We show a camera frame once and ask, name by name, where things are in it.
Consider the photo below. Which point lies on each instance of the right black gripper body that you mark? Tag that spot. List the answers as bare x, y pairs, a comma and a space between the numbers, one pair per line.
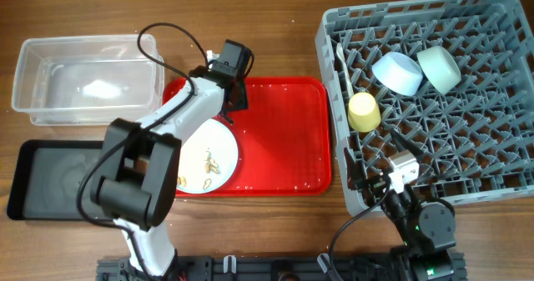
376, 180

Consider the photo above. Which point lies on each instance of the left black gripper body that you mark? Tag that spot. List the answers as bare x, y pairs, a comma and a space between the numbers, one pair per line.
237, 96

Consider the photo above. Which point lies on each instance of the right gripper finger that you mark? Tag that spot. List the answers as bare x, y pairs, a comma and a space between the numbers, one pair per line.
402, 144
351, 170

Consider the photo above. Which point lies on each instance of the yellow plastic cup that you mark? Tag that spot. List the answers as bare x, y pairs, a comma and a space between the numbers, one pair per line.
363, 113

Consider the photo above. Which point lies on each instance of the light blue bowl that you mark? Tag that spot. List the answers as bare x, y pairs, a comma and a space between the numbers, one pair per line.
399, 73

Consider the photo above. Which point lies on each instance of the light blue plate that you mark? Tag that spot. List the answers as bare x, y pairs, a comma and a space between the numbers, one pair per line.
216, 137

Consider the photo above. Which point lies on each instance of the green bowl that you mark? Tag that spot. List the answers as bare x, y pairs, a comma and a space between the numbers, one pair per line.
440, 68

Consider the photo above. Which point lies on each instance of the white plastic spoon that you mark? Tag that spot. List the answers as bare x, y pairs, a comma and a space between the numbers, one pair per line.
339, 52

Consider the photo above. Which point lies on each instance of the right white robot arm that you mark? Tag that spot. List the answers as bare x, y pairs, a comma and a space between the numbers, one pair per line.
426, 226

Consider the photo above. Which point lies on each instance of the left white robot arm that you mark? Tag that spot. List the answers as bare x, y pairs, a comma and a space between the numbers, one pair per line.
135, 177

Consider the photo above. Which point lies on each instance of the grey dishwasher rack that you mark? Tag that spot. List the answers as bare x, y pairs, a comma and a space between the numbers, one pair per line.
478, 138

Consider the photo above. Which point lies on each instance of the red plastic serving tray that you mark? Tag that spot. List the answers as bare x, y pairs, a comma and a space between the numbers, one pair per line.
283, 140

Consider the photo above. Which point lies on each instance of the clear plastic storage bin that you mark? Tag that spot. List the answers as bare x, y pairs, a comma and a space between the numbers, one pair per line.
88, 80

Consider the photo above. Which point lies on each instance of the black rectangular tray bin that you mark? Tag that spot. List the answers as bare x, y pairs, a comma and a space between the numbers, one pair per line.
47, 177

